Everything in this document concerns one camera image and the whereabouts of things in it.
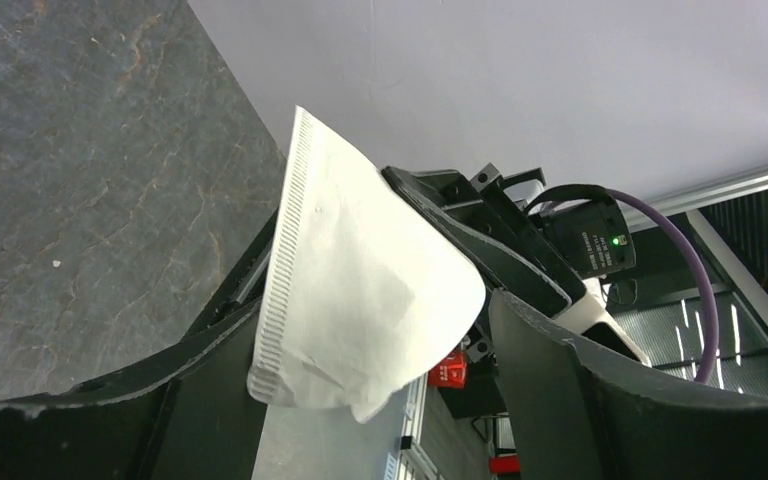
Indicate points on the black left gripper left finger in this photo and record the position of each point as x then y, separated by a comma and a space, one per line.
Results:
183, 413

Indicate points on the single white coffee filter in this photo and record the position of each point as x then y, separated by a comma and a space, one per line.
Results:
362, 294

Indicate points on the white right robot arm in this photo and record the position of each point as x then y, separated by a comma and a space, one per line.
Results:
596, 318

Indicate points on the aluminium frame rail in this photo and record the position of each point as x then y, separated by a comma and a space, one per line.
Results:
695, 303

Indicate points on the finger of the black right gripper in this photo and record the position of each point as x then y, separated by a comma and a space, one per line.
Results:
240, 285

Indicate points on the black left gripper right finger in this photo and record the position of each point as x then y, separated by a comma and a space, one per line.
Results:
579, 410

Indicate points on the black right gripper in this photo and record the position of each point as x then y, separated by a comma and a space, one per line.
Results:
541, 250

